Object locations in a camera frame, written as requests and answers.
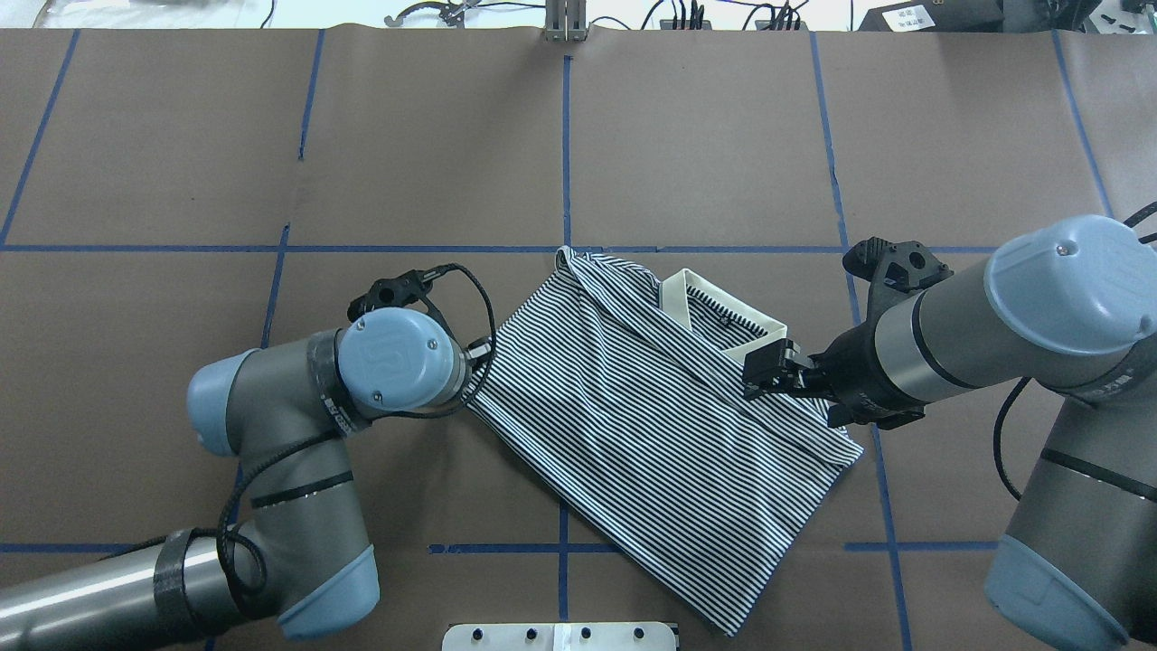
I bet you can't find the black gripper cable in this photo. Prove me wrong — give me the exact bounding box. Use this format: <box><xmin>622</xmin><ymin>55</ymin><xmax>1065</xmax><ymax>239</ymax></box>
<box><xmin>215</xmin><ymin>262</ymin><xmax>498</xmax><ymax>598</ymax></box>
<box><xmin>992</xmin><ymin>201</ymin><xmax>1157</xmax><ymax>500</ymax></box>

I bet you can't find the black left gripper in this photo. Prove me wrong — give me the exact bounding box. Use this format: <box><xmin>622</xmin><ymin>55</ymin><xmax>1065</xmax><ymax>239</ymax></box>
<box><xmin>464</xmin><ymin>336</ymin><xmax>494</xmax><ymax>380</ymax></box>

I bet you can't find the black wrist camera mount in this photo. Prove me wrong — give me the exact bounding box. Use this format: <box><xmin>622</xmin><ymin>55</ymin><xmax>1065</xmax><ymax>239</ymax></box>
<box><xmin>842</xmin><ymin>238</ymin><xmax>955</xmax><ymax>299</ymax></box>
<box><xmin>346</xmin><ymin>265</ymin><xmax>451</xmax><ymax>331</ymax></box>

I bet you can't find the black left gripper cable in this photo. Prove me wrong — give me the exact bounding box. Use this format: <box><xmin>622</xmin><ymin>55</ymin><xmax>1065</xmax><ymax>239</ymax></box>
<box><xmin>215</xmin><ymin>262</ymin><xmax>498</xmax><ymax>598</ymax></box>

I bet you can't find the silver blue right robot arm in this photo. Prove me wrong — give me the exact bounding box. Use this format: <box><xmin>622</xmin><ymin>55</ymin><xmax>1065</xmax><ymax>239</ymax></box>
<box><xmin>740</xmin><ymin>206</ymin><xmax>1156</xmax><ymax>650</ymax></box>

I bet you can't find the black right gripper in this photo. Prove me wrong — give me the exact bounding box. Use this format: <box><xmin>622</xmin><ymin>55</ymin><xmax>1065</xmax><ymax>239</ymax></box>
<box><xmin>740</xmin><ymin>325</ymin><xmax>927</xmax><ymax>431</ymax></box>

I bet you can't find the aluminium frame post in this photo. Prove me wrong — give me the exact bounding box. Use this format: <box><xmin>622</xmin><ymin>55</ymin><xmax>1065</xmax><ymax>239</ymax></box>
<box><xmin>544</xmin><ymin>0</ymin><xmax>589</xmax><ymax>42</ymax></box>

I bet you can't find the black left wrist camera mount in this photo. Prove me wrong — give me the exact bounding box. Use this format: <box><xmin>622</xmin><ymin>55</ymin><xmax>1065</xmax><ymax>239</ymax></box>
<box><xmin>346</xmin><ymin>265</ymin><xmax>451</xmax><ymax>331</ymax></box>

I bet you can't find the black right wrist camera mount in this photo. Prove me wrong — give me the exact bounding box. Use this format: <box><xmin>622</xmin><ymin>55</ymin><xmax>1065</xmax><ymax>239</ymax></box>
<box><xmin>842</xmin><ymin>238</ymin><xmax>955</xmax><ymax>299</ymax></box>

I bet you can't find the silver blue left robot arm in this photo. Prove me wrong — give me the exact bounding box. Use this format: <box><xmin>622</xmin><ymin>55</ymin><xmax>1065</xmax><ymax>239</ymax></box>
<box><xmin>3</xmin><ymin>308</ymin><xmax>498</xmax><ymax>650</ymax></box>

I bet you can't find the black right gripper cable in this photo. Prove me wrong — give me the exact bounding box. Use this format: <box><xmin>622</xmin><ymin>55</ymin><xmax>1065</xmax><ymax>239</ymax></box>
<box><xmin>992</xmin><ymin>201</ymin><xmax>1157</xmax><ymax>500</ymax></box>

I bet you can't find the blue white striped polo shirt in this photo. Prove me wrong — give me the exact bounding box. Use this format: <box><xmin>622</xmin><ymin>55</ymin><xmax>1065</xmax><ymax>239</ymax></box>
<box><xmin>472</xmin><ymin>247</ymin><xmax>863</xmax><ymax>636</ymax></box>

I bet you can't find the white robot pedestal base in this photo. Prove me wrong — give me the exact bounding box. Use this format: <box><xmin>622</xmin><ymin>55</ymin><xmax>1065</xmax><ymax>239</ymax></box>
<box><xmin>441</xmin><ymin>621</ymin><xmax>681</xmax><ymax>650</ymax></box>

